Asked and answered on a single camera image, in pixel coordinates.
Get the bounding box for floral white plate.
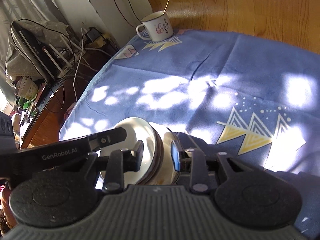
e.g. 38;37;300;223
98;117;179;186

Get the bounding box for blue patterned tablecloth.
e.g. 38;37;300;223
59;30;319;239

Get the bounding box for white wifi router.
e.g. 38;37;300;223
18;28;80;81

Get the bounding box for grey cloth covered box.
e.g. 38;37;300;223
5;19;76;83

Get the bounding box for black power adapter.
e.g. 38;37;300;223
85;27;100;43

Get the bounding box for white enamel mug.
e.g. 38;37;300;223
136;10;174;42

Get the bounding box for stick in mug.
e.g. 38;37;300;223
163;0;170;15

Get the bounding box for dark red cable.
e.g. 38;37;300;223
103;0;144;30

